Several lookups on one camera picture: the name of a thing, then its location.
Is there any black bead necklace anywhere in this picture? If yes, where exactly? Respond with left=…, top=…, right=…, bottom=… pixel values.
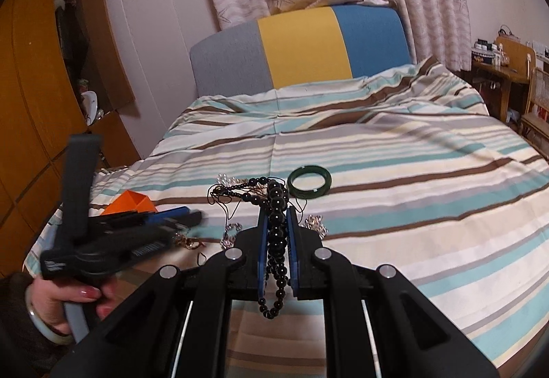
left=208, top=176, right=291, bottom=319

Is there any person's left forearm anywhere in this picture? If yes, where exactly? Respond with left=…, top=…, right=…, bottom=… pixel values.
left=0, top=271, right=65, bottom=378

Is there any dark green jade bangle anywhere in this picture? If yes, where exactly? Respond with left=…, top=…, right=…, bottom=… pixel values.
left=287, top=164, right=334, bottom=199

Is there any orange plastic box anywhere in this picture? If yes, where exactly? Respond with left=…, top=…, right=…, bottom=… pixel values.
left=100, top=190, right=156, bottom=216

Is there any wooden chair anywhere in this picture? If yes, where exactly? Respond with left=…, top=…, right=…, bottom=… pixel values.
left=520, top=68, right=549, bottom=139
left=495, top=35, right=538, bottom=80

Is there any wooden side table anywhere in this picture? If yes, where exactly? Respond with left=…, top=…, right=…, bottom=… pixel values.
left=469, top=57, right=533, bottom=122

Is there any gold pendant with chain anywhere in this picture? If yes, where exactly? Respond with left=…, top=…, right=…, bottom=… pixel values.
left=173, top=232, right=207, bottom=252

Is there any wooden wardrobe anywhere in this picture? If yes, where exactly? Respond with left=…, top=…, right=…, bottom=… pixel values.
left=0, top=0, right=143, bottom=276

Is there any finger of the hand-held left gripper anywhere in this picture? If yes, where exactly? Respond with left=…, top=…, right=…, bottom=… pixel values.
left=101, top=206, right=190, bottom=229
left=129, top=212, right=203, bottom=242

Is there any striped bed sheet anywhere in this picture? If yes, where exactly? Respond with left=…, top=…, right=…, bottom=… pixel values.
left=23, top=56, right=549, bottom=378

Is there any person's left hand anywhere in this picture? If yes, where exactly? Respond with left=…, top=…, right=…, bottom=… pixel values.
left=32, top=274, right=119, bottom=336

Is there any white patterned plate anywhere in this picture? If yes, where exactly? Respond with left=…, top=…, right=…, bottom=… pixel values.
left=81, top=90, right=99, bottom=126

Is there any pale jade wrist bangle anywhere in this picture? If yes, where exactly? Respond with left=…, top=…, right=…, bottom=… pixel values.
left=24, top=286, right=75, bottom=345

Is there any grey yellow blue headboard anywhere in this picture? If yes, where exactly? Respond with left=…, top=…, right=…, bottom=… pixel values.
left=189, top=4, right=415, bottom=101

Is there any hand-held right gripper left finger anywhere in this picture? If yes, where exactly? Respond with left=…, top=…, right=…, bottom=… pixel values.
left=49, top=210, right=269, bottom=378

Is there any silver chain bracelet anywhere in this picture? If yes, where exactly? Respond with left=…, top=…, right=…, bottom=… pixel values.
left=304, top=214, right=329, bottom=240
left=220, top=222, right=244, bottom=251

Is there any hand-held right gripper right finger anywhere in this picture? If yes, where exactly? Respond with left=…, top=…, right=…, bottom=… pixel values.
left=287, top=208, right=501, bottom=378

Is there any wooden wardrobe door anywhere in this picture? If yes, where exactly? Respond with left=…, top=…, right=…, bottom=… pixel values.
left=81, top=0, right=136, bottom=113

